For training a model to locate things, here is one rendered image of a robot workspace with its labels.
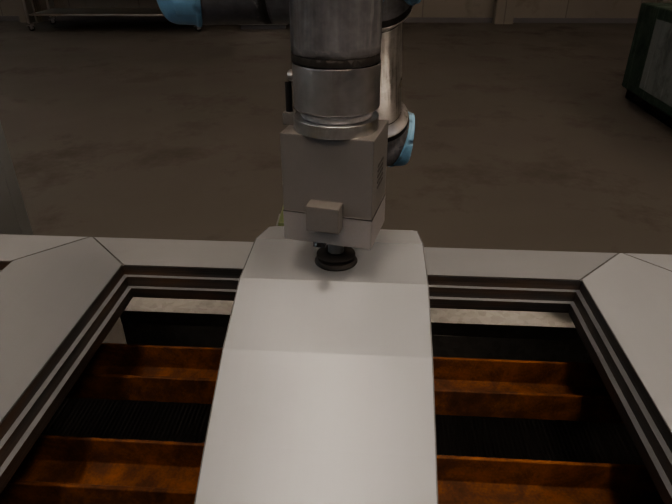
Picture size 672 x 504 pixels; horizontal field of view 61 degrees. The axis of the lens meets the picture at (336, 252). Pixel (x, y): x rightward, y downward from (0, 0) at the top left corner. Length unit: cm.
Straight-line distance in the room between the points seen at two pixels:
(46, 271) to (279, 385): 58
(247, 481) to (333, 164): 26
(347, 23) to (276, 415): 31
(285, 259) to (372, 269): 9
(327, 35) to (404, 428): 31
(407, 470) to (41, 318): 57
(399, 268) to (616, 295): 43
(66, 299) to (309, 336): 48
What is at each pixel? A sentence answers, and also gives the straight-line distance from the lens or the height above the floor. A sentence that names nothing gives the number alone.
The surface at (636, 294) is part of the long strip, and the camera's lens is 93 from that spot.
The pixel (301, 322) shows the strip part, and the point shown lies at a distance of 51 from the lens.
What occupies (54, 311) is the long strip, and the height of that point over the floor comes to 87.
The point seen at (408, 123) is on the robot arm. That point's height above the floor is 97.
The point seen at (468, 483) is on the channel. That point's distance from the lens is 84.
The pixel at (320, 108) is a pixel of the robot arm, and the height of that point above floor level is 120.
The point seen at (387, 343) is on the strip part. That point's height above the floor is 101.
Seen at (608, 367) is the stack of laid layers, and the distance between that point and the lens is 83.
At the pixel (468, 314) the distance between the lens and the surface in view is 114.
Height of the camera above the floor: 132
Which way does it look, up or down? 29 degrees down
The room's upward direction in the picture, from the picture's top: straight up
